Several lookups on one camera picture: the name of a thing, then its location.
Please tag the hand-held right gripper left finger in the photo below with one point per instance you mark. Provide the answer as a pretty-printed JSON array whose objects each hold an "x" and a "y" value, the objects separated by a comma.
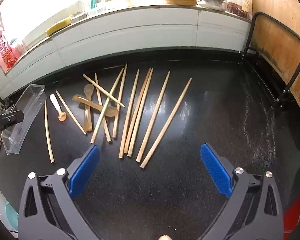
[{"x": 86, "y": 170}]

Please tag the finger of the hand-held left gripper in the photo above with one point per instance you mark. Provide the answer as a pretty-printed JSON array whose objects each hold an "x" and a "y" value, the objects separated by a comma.
[{"x": 11, "y": 119}]

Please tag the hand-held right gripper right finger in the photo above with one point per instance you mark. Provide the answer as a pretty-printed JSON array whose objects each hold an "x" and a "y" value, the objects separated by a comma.
[{"x": 215, "y": 170}]

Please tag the clear rectangular tray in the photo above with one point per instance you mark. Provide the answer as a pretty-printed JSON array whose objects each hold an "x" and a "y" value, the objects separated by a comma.
[{"x": 27, "y": 110}]

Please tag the wooden spoon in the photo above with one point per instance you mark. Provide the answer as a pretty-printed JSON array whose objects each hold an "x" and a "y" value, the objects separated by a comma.
[{"x": 87, "y": 120}]

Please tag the amber translucent spoon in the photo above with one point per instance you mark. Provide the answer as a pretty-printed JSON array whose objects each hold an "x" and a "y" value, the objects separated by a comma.
[{"x": 113, "y": 112}]

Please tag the row of wooden chopsticks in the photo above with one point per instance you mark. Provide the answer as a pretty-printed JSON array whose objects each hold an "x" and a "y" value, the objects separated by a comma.
[{"x": 153, "y": 116}]

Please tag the person's right hand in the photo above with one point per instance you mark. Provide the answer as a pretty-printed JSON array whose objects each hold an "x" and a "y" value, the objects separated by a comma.
[{"x": 165, "y": 238}]

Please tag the red label bag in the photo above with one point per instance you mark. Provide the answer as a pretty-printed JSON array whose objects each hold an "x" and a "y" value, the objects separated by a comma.
[{"x": 5, "y": 50}]

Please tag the clear glass jar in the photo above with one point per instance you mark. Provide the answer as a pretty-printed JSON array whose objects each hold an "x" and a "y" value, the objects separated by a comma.
[{"x": 16, "y": 47}]

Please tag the teal round object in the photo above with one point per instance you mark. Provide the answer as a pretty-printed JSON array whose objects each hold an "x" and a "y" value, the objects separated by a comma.
[{"x": 12, "y": 216}]

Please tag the black metal rack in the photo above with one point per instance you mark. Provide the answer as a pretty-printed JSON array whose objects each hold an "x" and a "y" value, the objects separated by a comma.
[{"x": 285, "y": 93}]

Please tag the yellow sponge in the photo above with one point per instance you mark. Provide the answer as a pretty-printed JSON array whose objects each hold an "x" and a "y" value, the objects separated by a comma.
[{"x": 58, "y": 26}]

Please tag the clear glass cup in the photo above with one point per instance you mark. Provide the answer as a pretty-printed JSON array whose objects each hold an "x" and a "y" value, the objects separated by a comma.
[{"x": 97, "y": 7}]

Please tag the clear jar with brown contents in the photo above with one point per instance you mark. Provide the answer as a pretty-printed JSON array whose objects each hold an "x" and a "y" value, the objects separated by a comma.
[{"x": 238, "y": 7}]

